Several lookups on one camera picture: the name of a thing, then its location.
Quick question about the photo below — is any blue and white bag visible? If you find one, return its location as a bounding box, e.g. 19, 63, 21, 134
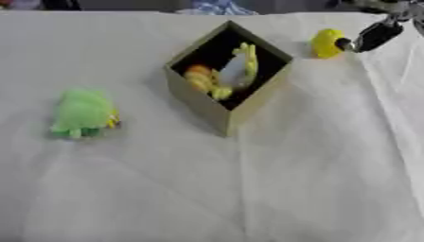
173, 0, 260, 16

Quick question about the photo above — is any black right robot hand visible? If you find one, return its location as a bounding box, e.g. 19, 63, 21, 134
332, 13, 406, 54

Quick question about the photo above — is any tan cardboard box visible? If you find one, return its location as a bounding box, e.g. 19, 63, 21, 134
162, 20, 295, 138

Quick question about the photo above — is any yellow toy fruit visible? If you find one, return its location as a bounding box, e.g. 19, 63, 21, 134
309, 27, 348, 60

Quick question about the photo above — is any orange striped soft toy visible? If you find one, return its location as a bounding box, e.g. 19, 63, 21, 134
182, 64, 219, 95

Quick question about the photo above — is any green soft toy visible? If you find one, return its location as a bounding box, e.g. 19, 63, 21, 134
47, 88, 123, 140

